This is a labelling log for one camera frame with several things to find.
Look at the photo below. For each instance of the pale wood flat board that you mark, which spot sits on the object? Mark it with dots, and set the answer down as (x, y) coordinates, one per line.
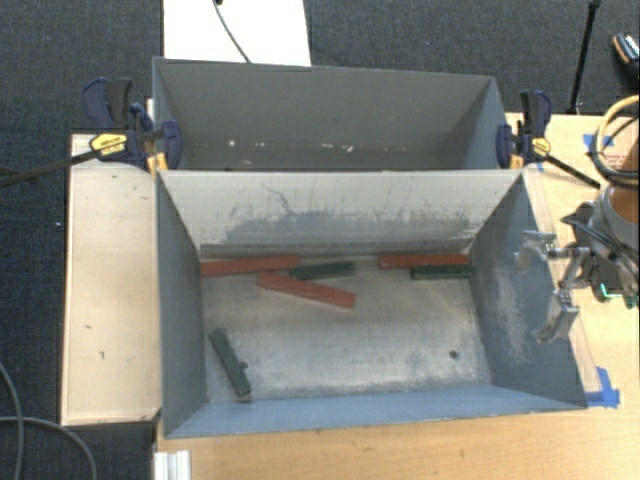
(112, 293)

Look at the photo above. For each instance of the dark green flat block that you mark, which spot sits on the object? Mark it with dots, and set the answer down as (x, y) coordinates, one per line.
(440, 272)
(322, 270)
(230, 363)

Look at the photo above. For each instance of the grey metal bin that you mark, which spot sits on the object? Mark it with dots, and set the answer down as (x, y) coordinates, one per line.
(350, 348)

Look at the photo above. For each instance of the red-brown flat block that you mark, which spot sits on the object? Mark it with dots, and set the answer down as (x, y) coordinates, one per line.
(245, 266)
(422, 260)
(307, 290)

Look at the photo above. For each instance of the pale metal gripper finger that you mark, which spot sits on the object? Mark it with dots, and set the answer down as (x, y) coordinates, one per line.
(532, 248)
(560, 318)

